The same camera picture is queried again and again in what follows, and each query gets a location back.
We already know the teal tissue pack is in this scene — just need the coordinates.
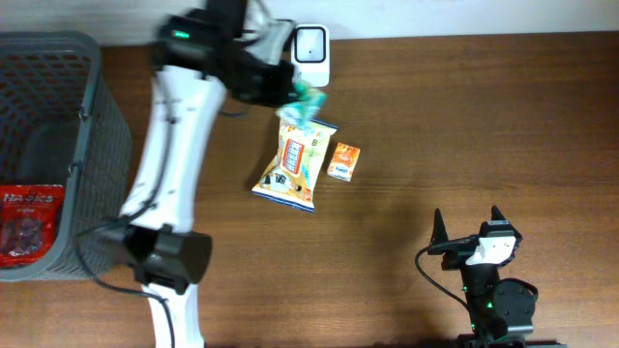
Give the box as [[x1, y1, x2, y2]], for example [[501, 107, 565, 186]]
[[275, 80, 327, 129]]

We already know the beige wet wipes pack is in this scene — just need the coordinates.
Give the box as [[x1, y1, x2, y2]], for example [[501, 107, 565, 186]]
[[251, 120, 338, 213]]

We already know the orange tissue pack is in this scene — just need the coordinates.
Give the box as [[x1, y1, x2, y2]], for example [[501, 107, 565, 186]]
[[327, 142, 361, 182]]

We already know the red candy bag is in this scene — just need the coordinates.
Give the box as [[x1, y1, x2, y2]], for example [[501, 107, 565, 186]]
[[1, 185, 65, 268]]

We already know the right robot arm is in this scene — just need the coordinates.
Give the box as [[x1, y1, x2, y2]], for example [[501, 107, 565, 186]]
[[419, 206, 562, 348]]

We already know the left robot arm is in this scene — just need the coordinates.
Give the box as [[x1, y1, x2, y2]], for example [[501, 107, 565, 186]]
[[92, 1, 297, 347]]

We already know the white barcode scanner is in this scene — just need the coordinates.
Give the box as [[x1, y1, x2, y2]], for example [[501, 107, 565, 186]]
[[291, 24, 331, 88]]

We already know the grey plastic mesh basket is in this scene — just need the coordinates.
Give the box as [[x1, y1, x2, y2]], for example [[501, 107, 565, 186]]
[[1, 32, 133, 282]]

